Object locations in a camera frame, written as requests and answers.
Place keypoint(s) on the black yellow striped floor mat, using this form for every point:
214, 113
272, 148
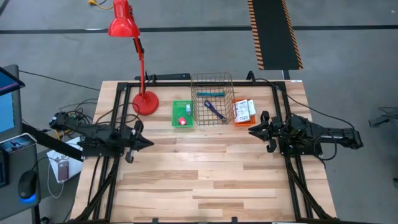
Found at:
275, 34

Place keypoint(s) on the orange plastic basket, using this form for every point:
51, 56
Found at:
245, 124

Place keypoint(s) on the dark floor stand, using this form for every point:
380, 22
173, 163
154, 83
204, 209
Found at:
385, 119

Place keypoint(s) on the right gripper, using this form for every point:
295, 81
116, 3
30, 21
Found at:
276, 130

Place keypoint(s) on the green plastic basket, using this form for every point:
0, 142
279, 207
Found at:
182, 109

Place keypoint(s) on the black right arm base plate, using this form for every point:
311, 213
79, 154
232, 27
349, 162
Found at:
311, 152

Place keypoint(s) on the black keyboard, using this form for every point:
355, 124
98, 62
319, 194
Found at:
3, 169

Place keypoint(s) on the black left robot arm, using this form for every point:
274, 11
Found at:
93, 132

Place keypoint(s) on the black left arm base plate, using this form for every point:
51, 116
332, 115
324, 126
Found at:
93, 153

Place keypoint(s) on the black aluminium table frame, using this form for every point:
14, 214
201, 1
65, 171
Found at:
168, 84

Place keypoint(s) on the red desk lamp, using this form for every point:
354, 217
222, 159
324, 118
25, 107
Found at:
124, 21

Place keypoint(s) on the small pink box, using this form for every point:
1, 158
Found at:
182, 121

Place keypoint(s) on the black diagonal support beam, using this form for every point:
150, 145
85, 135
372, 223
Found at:
49, 141

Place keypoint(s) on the monitor with blue screen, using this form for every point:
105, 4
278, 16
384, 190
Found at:
6, 112

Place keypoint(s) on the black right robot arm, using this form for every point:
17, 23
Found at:
335, 137

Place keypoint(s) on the maroon phone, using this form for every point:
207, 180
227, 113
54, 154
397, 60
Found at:
63, 171

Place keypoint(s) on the grey side desk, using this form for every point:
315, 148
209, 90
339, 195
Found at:
12, 205

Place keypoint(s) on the black computer mouse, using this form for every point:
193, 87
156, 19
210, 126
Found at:
27, 183

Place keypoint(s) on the black flat bracket bar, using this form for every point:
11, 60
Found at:
171, 76

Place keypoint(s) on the blue purple pen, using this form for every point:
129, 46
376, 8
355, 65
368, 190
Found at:
214, 110

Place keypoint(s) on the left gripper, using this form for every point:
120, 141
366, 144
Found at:
130, 140

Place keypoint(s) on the small white grey adapter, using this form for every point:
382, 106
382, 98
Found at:
188, 109

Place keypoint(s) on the white paper sheet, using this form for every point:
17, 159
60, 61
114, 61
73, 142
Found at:
74, 169

